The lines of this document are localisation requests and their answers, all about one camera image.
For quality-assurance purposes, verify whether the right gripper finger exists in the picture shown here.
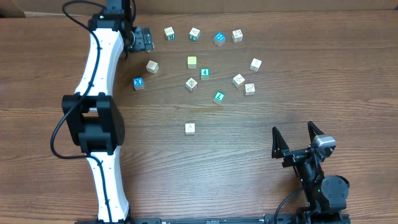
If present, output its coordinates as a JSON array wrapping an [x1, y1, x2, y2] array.
[[307, 121, 325, 146], [272, 126, 289, 158]]

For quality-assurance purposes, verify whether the yellow top wooden block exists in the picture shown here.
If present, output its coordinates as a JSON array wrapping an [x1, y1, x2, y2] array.
[[187, 56, 197, 69]]

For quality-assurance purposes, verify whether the number 2 wooden block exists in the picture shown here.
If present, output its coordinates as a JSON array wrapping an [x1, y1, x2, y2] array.
[[185, 78, 198, 91]]

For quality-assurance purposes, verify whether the red D wooden block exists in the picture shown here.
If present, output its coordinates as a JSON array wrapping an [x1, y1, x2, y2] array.
[[185, 123, 195, 135]]

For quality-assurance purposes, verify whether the wooden block yellow blue side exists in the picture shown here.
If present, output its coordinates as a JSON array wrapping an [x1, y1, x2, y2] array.
[[147, 42, 154, 52]]

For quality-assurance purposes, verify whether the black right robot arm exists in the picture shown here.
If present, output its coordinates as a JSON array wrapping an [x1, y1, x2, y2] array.
[[265, 121, 351, 224]]

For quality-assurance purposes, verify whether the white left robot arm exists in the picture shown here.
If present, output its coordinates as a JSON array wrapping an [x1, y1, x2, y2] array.
[[50, 1, 154, 223]]

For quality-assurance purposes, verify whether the green R wooden block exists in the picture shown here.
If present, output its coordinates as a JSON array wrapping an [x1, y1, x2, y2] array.
[[164, 27, 175, 40]]

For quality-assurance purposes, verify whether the blue X wooden block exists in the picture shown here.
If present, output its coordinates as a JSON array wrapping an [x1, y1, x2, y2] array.
[[133, 77, 145, 91]]

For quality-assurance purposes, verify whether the green J wooden block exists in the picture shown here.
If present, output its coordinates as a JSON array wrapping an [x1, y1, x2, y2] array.
[[189, 27, 200, 41]]

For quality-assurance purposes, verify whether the red E wooden block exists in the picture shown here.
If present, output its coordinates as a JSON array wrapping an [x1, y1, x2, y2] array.
[[244, 83, 256, 96]]

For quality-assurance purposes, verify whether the green 4 wooden block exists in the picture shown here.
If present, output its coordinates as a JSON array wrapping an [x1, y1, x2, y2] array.
[[200, 68, 210, 80]]

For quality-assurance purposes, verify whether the green L wooden block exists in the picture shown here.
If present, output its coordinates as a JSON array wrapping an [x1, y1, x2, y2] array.
[[213, 91, 225, 105]]

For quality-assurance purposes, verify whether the plain X wooden block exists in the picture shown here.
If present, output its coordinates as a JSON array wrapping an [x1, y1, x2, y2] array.
[[232, 74, 246, 88]]

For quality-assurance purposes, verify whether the blue top wooden block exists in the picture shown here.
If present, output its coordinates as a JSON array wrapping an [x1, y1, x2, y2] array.
[[213, 32, 226, 47]]

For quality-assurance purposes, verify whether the dark side wooden block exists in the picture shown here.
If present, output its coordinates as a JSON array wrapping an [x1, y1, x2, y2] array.
[[249, 58, 262, 72]]

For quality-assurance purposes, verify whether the cardboard back panel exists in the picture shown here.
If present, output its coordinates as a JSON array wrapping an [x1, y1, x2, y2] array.
[[1, 0, 397, 17]]

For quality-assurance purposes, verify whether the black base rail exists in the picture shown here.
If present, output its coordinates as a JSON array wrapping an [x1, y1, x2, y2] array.
[[75, 214, 351, 224]]

